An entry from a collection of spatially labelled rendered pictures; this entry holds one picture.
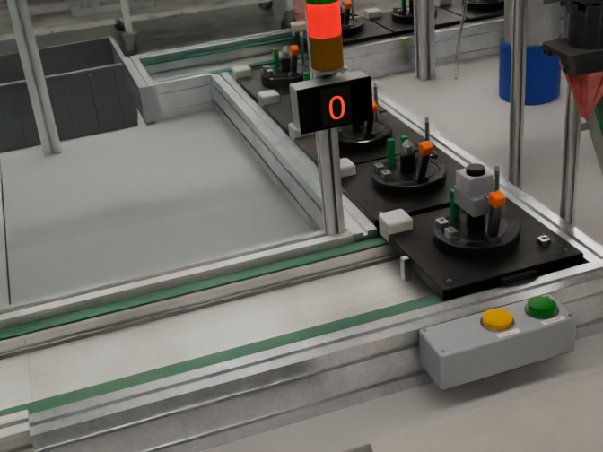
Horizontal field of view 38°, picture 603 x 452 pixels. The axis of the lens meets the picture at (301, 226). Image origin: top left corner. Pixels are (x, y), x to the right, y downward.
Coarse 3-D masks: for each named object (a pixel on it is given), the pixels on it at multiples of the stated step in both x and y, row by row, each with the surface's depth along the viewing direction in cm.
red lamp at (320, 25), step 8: (312, 8) 126; (320, 8) 126; (328, 8) 126; (336, 8) 127; (312, 16) 127; (320, 16) 126; (328, 16) 126; (336, 16) 127; (312, 24) 127; (320, 24) 127; (328, 24) 127; (336, 24) 128; (312, 32) 128; (320, 32) 127; (328, 32) 127; (336, 32) 128
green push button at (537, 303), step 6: (534, 300) 122; (540, 300) 122; (546, 300) 122; (552, 300) 122; (528, 306) 121; (534, 306) 121; (540, 306) 121; (546, 306) 120; (552, 306) 120; (534, 312) 120; (540, 312) 120; (546, 312) 120; (552, 312) 120
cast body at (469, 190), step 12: (468, 168) 134; (480, 168) 134; (456, 180) 137; (468, 180) 133; (480, 180) 133; (492, 180) 134; (456, 192) 138; (468, 192) 134; (480, 192) 134; (492, 192) 135; (468, 204) 135; (480, 204) 134
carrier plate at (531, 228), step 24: (432, 216) 148; (528, 216) 145; (408, 240) 141; (432, 240) 140; (528, 240) 138; (552, 240) 137; (432, 264) 134; (456, 264) 133; (480, 264) 133; (504, 264) 132; (528, 264) 131; (552, 264) 132; (576, 264) 133; (432, 288) 131; (456, 288) 128; (480, 288) 129
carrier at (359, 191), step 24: (408, 144) 158; (360, 168) 169; (384, 168) 160; (408, 168) 159; (432, 168) 161; (456, 168) 165; (360, 192) 159; (384, 192) 158; (408, 192) 155; (432, 192) 156
